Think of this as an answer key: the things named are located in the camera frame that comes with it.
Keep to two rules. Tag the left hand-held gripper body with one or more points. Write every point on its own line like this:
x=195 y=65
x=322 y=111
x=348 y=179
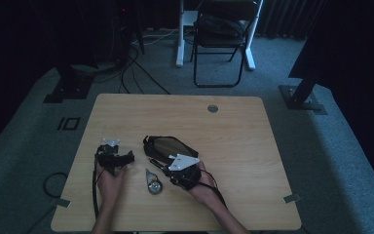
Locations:
x=110 y=160

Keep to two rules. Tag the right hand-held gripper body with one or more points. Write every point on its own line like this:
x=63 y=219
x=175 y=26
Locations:
x=185 y=177

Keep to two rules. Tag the black zip pouch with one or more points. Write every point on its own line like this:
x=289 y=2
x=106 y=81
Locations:
x=167 y=147

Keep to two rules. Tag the silver light bulb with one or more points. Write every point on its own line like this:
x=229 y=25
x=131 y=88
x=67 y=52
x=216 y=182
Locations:
x=154 y=185

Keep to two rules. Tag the person's right hand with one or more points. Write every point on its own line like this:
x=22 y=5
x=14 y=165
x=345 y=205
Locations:
x=206 y=191

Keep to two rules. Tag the person's left hand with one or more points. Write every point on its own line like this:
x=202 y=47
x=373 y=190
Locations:
x=110 y=188

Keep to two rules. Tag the grey tape strip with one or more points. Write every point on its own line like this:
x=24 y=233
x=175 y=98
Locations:
x=292 y=198
x=61 y=202

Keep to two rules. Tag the grey round table grommet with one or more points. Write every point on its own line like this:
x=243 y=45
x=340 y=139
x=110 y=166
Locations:
x=213 y=108

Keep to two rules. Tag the black stand base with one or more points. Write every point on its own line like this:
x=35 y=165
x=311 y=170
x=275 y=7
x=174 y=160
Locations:
x=69 y=87

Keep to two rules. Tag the white desk leg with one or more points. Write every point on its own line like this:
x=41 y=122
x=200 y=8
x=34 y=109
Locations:
x=180 y=39
x=250 y=48

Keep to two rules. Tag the black folding chair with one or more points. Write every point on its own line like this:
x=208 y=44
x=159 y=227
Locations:
x=219 y=42

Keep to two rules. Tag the black slanted stand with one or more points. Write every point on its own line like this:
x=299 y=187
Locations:
x=302 y=94

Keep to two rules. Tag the dark bag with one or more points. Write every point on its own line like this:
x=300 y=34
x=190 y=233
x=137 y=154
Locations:
x=219 y=26

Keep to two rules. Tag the dark ribbed curtain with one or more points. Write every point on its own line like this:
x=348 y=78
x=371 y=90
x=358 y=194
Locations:
x=282 y=18

